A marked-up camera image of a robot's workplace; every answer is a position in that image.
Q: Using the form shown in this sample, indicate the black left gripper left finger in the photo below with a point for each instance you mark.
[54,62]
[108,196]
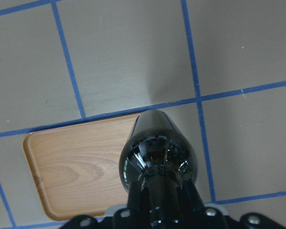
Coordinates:
[134,196]

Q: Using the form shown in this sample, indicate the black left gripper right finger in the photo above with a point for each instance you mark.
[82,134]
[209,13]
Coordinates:
[192,196]

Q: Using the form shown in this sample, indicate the dark wine bottle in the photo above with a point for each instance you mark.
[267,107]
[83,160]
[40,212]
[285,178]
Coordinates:
[158,156]

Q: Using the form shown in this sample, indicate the wooden tray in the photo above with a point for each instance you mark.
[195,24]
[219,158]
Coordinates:
[76,168]

